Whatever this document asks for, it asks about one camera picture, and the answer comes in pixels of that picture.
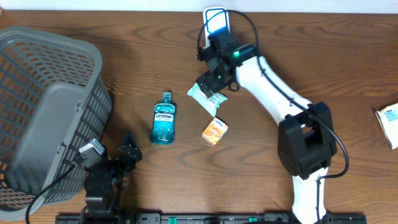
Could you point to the yellow snack bag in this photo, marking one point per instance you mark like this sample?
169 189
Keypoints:
388 120

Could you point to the grey plastic shopping basket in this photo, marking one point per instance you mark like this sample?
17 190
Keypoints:
53 102

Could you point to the blue Listerine mouthwash bottle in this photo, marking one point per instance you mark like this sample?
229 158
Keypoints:
163 126

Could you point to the teal wet wipes pack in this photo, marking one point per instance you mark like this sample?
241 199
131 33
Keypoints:
209 104

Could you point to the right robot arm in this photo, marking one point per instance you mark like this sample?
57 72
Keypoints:
306 140

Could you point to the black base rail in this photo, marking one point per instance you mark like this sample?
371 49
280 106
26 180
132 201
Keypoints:
155 218

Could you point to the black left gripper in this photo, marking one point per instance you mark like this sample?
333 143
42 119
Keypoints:
134 154

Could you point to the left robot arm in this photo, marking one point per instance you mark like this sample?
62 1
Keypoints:
105 180

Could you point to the orange tissue pack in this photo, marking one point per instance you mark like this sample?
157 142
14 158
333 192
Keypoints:
215 131

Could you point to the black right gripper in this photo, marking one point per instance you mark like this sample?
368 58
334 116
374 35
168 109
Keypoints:
213 83

